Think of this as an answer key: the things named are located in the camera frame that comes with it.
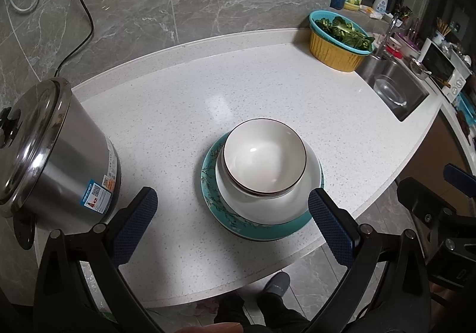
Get pink bowl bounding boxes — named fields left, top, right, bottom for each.
left=394, top=32, right=423, bottom=55

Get green leafy vegetables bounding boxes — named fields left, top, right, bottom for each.
left=315, top=16, right=375, bottom=51

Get white toaster oven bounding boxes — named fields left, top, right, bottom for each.
left=418, top=37, right=472, bottom=103

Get red and white cup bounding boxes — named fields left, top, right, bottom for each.
left=385, top=41, right=404, bottom=59

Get bundle of chopsticks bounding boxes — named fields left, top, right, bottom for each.
left=435, top=17, right=453, bottom=36

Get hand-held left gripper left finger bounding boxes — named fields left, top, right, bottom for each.
left=33, top=187, right=164, bottom=333

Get dark utensil bunch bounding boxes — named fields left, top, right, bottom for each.
left=394, top=4, right=414, bottom=22

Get person's left hand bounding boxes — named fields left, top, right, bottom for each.
left=174, top=322, right=245, bottom=333

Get person's right forearm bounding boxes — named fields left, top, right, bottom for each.
left=428, top=279, right=476, bottom=319

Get white yellow sponge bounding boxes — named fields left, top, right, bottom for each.
left=358, top=4, right=386, bottom=20

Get person's dark trousers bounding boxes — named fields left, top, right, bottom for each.
left=214, top=291, right=311, bottom=333

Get stainless steel electric pot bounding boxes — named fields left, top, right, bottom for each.
left=0, top=80, right=122, bottom=249

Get deep teal floral plate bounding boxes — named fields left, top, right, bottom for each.
left=201, top=131, right=325, bottom=235

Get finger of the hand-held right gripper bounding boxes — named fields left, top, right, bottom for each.
left=442, top=164, right=476, bottom=200
left=396, top=177, right=459, bottom=231

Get yellow plastic basket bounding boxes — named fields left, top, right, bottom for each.
left=309, top=30, right=367, bottom=73

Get stainless steel sink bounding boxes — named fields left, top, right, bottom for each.
left=355, top=54, right=430, bottom=123

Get pink slipper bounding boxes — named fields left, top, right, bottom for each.
left=193, top=299, right=221, bottom=317

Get patterned bowl with dark rim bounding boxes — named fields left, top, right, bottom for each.
left=222, top=117, right=308, bottom=195

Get chrome faucet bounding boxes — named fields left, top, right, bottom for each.
left=374, top=13, right=401, bottom=59

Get white plate with dark rim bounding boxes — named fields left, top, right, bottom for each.
left=215, top=143, right=323, bottom=225

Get metal strainer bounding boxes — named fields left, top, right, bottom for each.
left=409, top=58, right=452, bottom=88

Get person's grey slipper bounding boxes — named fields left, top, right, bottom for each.
left=260, top=271, right=291, bottom=299

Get clear glass bowl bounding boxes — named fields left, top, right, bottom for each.
left=373, top=75, right=408, bottom=107

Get stainless steel pot lid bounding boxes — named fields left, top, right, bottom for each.
left=0, top=77, right=72, bottom=208

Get teal colander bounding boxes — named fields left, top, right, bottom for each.
left=309, top=10, right=376, bottom=56

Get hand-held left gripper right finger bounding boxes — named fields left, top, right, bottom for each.
left=297, top=187, right=434, bottom=333

